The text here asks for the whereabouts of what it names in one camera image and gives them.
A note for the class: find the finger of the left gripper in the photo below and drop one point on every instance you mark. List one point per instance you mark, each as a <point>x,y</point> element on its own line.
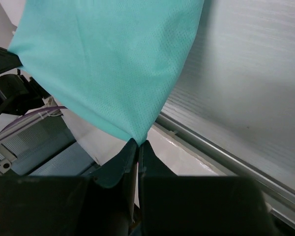
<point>8,60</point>

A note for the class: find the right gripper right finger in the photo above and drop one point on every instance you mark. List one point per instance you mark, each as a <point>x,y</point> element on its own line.
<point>175,205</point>

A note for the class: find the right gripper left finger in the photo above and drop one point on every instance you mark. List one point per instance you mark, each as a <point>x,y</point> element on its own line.
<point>100,204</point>

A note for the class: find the teal t shirt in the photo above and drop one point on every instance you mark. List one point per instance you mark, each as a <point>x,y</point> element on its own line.
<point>112,62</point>

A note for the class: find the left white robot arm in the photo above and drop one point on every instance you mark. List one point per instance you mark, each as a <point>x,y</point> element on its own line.
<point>17,94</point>

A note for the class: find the aluminium rail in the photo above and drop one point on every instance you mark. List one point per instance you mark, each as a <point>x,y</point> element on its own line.
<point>282,197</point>

